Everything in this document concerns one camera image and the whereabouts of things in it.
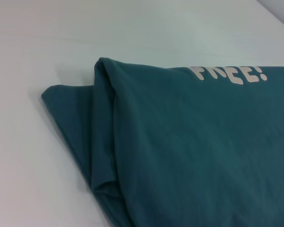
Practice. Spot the teal blue shirt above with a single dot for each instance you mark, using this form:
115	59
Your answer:
191	142

